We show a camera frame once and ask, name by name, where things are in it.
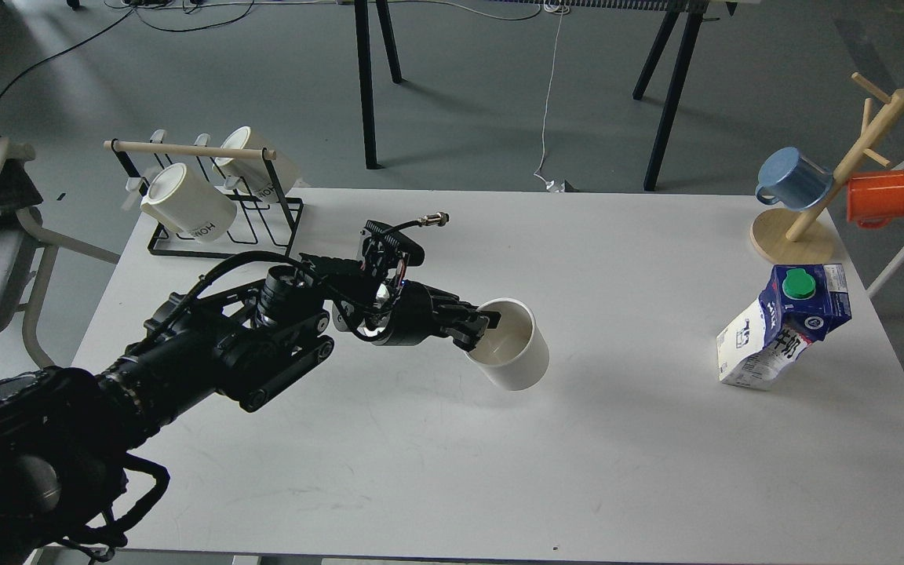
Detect black floor cable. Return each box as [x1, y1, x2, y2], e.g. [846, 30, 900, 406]
[0, 0, 343, 111]

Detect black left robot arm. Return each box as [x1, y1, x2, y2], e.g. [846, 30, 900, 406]
[0, 213, 500, 564]

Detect orange enamel mug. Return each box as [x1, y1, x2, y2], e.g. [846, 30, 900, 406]
[846, 170, 904, 229]

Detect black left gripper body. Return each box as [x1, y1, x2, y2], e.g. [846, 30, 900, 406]
[333, 212, 449, 346]

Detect black wire mug rack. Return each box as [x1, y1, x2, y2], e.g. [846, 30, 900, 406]
[104, 126, 304, 258]

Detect rear white mug on rack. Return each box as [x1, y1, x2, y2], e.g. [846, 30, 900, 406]
[214, 126, 304, 203]

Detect white mug with black handle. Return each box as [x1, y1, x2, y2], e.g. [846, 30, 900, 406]
[466, 297, 550, 391]

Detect white hanging cable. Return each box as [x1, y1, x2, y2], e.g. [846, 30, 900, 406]
[532, 0, 570, 191]

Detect blue and white milk carton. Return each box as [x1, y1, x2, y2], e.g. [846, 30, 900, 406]
[715, 262, 851, 391]

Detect white mug on rack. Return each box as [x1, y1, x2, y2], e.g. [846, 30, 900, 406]
[214, 126, 304, 203]
[140, 163, 237, 242]

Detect blue enamel mug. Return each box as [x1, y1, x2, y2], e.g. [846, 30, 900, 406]
[756, 147, 833, 211]

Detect front white mug on rack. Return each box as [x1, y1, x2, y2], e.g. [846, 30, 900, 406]
[140, 163, 237, 242]

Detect black background table legs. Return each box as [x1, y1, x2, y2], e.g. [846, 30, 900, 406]
[354, 1, 733, 191]

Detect wooden mug tree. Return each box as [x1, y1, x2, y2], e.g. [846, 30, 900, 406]
[749, 72, 904, 264]

